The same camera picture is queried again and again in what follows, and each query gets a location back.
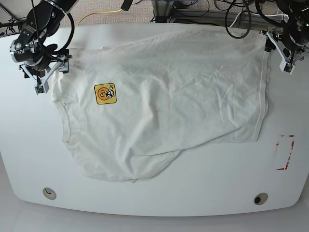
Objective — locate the red tape rectangle marking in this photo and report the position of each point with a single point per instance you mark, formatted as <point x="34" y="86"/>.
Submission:
<point x="283" y="151"/>

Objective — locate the left table cable grommet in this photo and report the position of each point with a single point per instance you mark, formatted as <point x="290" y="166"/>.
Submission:
<point x="49" y="193"/>

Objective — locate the image-left white wrist camera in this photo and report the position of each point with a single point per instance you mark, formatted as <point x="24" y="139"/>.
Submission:
<point x="41" y="84"/>

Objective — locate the right table cable grommet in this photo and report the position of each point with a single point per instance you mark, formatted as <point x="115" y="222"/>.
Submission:
<point x="260" y="198"/>

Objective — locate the table cable grommet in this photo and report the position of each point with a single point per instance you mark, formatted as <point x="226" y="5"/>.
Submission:
<point x="49" y="193"/>
<point x="260" y="198"/>

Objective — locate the aluminium frame stand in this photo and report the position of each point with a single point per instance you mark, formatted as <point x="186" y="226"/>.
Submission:
<point x="161" y="9"/>

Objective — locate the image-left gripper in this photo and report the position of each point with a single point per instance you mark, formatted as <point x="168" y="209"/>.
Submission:
<point x="40" y="67"/>

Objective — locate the white printed T-shirt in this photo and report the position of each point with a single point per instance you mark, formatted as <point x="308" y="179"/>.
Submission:
<point x="128" y="112"/>

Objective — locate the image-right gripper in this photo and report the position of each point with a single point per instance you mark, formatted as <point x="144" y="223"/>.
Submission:
<point x="293" y="52"/>

